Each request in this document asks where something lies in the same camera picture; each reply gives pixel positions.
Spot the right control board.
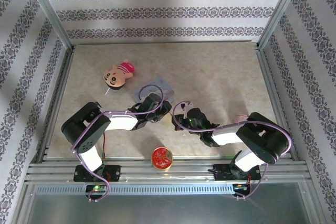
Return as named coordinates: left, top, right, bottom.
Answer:
left=233, top=183, right=252, bottom=196

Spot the grey front panel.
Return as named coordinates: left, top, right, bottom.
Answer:
left=10, top=183, right=328, bottom=224

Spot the aluminium right side rail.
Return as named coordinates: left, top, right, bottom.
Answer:
left=254, top=42, right=300, bottom=161

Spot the aluminium right frame post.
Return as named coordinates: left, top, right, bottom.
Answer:
left=258, top=0, right=307, bottom=50

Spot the aluminium left frame post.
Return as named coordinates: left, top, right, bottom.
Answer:
left=22, top=0, right=74, bottom=50

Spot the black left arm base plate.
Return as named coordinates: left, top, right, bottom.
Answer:
left=73, top=165, right=122, bottom=183

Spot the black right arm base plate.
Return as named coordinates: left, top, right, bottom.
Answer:
left=214, top=163, right=262, bottom=182

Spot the light blue cartoon box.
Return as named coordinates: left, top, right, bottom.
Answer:
left=133, top=76, right=176, bottom=104

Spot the aluminium frame post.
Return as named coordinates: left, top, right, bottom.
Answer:
left=22, top=0, right=74, bottom=50
left=258, top=0, right=307, bottom=50

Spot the thin red wire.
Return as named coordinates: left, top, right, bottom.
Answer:
left=101, top=132, right=107, bottom=159

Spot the grey slotted cable duct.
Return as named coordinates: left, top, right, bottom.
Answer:
left=34, top=184, right=235, bottom=196

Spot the left control board green light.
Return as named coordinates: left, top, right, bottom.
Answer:
left=85, top=184, right=109, bottom=196

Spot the round red gold tin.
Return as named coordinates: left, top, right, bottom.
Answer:
left=151, top=146, right=174, bottom=172

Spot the aluminium left side rail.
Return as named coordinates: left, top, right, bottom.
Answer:
left=36, top=45, right=76, bottom=162

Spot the cartoon boy plush doll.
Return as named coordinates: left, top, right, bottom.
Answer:
left=102, top=58, right=136, bottom=96

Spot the aluminium front frame rail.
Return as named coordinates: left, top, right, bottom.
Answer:
left=25, top=155, right=312, bottom=185

